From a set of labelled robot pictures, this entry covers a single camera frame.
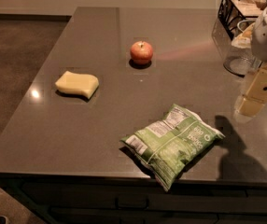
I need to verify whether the black wire basket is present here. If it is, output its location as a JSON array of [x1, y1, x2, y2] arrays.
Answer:
[[218, 0, 267, 39]]

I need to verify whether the green jalapeno chip bag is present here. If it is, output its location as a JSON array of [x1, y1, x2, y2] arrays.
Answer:
[[121, 104, 225, 191]]

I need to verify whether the clear plastic cup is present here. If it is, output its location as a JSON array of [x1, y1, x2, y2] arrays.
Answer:
[[223, 20, 261, 77]]

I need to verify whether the dark cabinet drawer front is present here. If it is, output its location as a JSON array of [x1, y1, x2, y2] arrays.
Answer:
[[2, 176, 267, 224]]

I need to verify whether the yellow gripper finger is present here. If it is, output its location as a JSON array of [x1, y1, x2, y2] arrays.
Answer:
[[234, 63, 267, 122]]

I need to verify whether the yellow sponge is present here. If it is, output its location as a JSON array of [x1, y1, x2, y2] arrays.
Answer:
[[55, 71, 99, 99]]

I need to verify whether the red apple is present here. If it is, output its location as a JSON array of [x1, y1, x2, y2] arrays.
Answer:
[[130, 41, 153, 65]]

